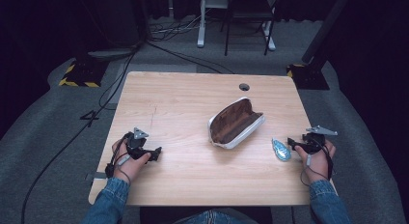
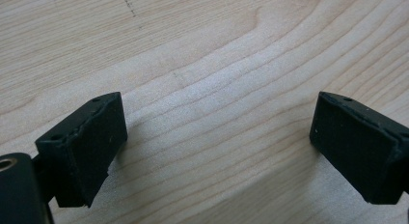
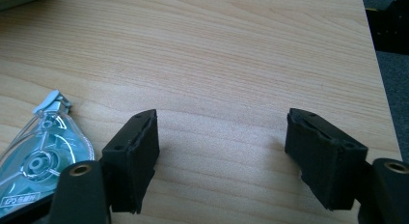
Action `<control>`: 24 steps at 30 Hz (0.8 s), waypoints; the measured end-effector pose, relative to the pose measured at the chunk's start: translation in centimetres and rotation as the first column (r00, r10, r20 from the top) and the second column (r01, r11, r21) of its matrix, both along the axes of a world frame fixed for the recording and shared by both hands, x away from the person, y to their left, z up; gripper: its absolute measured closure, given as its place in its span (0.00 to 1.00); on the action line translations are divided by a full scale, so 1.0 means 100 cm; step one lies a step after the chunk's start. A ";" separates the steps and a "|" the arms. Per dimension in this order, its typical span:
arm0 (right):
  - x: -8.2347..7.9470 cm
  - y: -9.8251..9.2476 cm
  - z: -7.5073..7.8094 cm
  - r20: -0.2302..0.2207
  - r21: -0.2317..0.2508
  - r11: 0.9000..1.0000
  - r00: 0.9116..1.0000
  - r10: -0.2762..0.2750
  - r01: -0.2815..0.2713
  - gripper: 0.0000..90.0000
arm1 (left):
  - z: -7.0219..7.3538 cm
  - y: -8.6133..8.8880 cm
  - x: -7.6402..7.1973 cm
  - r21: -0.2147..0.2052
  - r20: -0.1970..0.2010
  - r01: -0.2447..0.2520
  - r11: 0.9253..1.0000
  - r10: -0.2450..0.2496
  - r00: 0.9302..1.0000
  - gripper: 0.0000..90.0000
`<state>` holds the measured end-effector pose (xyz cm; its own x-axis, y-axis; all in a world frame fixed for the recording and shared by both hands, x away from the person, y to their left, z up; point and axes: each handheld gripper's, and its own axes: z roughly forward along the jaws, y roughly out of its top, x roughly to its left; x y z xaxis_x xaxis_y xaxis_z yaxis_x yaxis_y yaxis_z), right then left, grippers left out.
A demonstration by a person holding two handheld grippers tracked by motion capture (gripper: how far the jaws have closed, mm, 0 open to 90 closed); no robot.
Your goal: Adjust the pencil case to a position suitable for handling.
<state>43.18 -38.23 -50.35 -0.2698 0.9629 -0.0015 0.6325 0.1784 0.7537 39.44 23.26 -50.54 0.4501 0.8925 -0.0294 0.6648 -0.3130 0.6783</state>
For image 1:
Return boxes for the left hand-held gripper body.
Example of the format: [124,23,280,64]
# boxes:
[125,126,156,161]

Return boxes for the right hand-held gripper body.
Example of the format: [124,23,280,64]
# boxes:
[295,125,339,154]

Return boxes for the blue leaf-shaped eraser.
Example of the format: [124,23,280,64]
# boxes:
[271,137,292,162]

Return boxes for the white pencil case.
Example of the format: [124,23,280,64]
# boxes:
[207,97,266,151]

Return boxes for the person's left hand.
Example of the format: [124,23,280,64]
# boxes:
[111,139,152,183]

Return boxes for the person's right hand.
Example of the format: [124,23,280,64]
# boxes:
[293,139,337,184]

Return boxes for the black stand base striped tape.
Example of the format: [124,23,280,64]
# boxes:
[286,63,331,91]
[58,58,110,89]

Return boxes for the person's lap in jeans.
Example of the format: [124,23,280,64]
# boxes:
[172,210,259,224]

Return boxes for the black slanted stand pole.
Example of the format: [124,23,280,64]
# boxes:
[301,0,355,65]

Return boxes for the black chair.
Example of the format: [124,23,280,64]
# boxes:
[220,0,281,57]

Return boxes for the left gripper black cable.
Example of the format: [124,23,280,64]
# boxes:
[104,131,133,186]

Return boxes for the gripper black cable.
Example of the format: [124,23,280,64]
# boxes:
[300,135,336,187]
[104,131,133,186]

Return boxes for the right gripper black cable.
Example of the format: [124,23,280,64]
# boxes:
[300,135,336,187]

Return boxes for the black floor cable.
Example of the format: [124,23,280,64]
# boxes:
[20,40,235,224]

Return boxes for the bundle of floor cables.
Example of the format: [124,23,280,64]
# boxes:
[148,13,206,42]

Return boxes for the white desk frame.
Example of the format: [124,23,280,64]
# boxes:
[196,0,278,52]

